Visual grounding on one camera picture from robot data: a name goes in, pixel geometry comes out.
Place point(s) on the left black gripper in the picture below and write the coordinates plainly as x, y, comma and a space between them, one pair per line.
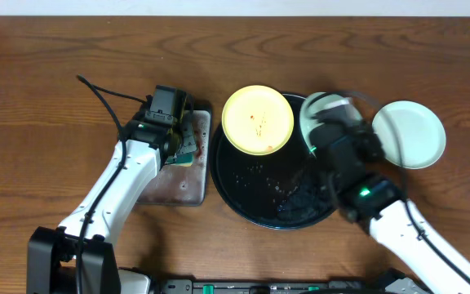
188, 133

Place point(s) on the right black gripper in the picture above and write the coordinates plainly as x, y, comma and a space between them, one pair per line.
365, 137

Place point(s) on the green yellow sponge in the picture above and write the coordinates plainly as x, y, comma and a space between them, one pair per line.
186, 159

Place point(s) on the light blue plate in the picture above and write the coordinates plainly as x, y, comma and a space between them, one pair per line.
326, 107
420, 132

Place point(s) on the yellow plate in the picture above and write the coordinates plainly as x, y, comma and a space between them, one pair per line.
257, 120

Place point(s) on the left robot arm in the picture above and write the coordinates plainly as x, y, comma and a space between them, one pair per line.
78, 255

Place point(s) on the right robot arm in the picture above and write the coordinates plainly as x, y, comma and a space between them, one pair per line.
343, 142

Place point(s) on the rectangular black soapy tray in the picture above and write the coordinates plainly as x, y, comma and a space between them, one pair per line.
184, 184

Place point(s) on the round black tray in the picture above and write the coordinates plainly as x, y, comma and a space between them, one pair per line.
282, 190

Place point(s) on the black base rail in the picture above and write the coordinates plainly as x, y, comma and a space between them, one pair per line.
190, 285

